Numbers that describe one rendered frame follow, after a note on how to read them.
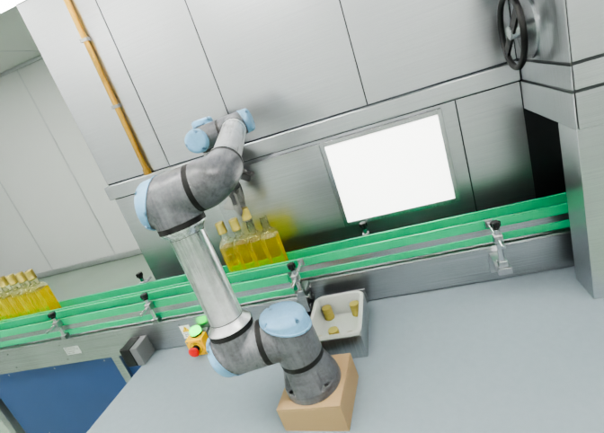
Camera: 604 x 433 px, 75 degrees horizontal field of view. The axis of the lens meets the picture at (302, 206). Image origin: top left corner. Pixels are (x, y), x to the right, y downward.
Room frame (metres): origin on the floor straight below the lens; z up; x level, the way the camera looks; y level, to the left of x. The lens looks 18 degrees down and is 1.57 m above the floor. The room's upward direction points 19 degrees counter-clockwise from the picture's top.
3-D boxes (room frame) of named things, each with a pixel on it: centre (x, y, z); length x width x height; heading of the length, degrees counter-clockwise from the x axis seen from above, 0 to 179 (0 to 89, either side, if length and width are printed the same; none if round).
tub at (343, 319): (1.09, 0.01, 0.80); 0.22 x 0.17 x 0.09; 163
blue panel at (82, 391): (1.55, 0.91, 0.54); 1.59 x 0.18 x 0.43; 73
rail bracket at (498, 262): (1.03, -0.52, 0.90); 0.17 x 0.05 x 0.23; 163
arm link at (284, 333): (0.85, 0.14, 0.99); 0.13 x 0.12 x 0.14; 83
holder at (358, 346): (1.12, 0.00, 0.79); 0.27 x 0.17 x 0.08; 163
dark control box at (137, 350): (1.36, 0.79, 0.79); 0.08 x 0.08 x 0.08; 73
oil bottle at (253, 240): (1.39, 0.20, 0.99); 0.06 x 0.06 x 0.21; 73
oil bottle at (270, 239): (1.37, 0.15, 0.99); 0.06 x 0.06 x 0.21; 73
